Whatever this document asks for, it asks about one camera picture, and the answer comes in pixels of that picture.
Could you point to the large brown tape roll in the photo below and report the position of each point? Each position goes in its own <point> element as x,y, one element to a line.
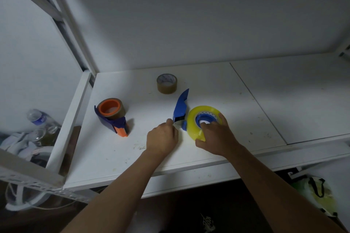
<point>121,112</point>

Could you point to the white metal shelf rack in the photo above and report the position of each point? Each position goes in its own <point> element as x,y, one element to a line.
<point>268,96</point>

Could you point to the person's right forearm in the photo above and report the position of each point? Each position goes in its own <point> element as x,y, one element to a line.
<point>279,192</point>

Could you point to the clear glass jar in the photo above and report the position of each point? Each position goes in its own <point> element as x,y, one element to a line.
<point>38,135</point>

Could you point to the black shoe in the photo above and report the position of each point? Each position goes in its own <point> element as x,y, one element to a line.
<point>208,224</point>

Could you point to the white crumpled cloth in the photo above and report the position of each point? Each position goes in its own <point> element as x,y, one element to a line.
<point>13,145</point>

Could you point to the person's left forearm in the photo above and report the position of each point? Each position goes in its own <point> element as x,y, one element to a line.
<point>117,194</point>

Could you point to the green yellow bag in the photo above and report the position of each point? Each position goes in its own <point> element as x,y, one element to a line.
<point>314,194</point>

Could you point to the small brown tape roll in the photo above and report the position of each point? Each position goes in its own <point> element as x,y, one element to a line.
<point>166,89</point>

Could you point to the person's left hand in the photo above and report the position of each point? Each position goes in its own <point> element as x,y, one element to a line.
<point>161,140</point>

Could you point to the person's right hand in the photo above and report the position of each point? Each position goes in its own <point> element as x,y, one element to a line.
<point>218,140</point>

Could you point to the yellow tape roll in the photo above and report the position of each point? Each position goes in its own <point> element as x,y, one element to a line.
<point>192,126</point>

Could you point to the orange and blue tape dispenser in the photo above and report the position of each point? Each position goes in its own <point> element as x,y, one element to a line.
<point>109,123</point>

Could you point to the clear plastic water bottle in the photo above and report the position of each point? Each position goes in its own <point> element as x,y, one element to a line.
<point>41,119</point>

